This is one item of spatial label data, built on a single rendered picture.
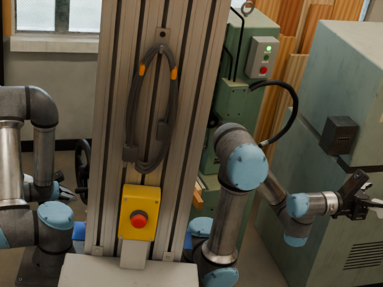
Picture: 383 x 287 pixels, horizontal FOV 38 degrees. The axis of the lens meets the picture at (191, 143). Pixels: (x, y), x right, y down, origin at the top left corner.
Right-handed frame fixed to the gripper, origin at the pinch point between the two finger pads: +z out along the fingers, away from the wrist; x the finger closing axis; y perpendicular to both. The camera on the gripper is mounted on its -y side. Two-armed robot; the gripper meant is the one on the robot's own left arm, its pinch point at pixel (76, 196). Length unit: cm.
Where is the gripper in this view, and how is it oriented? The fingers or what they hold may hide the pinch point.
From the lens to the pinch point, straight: 237.9
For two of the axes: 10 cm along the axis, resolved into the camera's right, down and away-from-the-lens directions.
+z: 7.5, 3.5, 5.6
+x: 3.1, 5.6, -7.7
